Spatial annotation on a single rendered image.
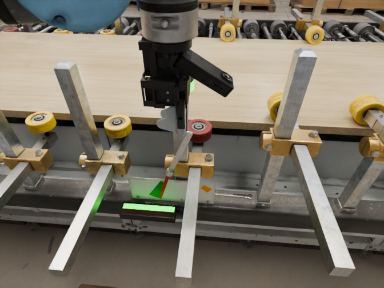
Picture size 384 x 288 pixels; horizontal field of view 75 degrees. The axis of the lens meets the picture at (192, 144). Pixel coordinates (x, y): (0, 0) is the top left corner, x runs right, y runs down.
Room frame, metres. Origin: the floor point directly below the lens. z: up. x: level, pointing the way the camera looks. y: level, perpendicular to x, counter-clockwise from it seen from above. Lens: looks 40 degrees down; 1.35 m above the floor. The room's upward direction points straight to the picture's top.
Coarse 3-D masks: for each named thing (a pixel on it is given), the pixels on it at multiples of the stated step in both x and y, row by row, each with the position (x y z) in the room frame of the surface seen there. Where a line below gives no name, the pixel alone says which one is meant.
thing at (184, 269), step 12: (192, 168) 0.47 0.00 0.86; (192, 180) 0.43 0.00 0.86; (192, 192) 0.39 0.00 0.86; (192, 204) 0.35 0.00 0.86; (192, 216) 0.32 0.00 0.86; (192, 228) 0.29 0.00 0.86; (180, 240) 0.26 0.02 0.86; (192, 240) 0.26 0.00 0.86; (180, 252) 0.24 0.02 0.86; (192, 252) 0.24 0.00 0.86; (180, 264) 0.21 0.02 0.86; (192, 264) 0.21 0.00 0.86; (180, 276) 0.19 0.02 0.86
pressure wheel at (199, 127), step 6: (192, 120) 0.63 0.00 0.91; (198, 120) 0.63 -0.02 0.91; (204, 120) 0.63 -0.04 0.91; (192, 126) 0.60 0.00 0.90; (198, 126) 0.59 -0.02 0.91; (204, 126) 0.60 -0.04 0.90; (210, 126) 0.60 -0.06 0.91; (198, 132) 0.57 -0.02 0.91; (204, 132) 0.57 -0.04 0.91; (210, 132) 0.58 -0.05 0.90; (192, 138) 0.57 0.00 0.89; (198, 138) 0.56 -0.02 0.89; (204, 138) 0.56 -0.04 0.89
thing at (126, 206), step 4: (124, 204) 0.47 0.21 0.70; (128, 204) 0.47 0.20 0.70; (132, 204) 0.47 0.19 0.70; (136, 204) 0.47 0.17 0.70; (124, 208) 0.45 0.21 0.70; (128, 208) 0.45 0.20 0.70; (132, 208) 0.45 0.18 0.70; (136, 208) 0.45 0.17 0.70; (140, 208) 0.45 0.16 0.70; (144, 208) 0.45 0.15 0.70; (148, 208) 0.45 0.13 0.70; (152, 208) 0.45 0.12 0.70; (156, 208) 0.45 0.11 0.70; (160, 208) 0.45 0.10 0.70; (164, 208) 0.45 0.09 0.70; (168, 208) 0.45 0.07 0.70; (172, 208) 0.45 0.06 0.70
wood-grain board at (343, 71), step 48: (0, 48) 1.27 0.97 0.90; (48, 48) 1.27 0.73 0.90; (96, 48) 1.27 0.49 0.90; (192, 48) 1.27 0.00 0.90; (240, 48) 1.27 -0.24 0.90; (288, 48) 1.27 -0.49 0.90; (336, 48) 1.27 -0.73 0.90; (0, 96) 0.79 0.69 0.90; (48, 96) 0.79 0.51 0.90; (96, 96) 0.79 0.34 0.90; (192, 96) 0.79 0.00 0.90; (240, 96) 0.79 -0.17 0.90; (336, 96) 0.79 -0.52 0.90
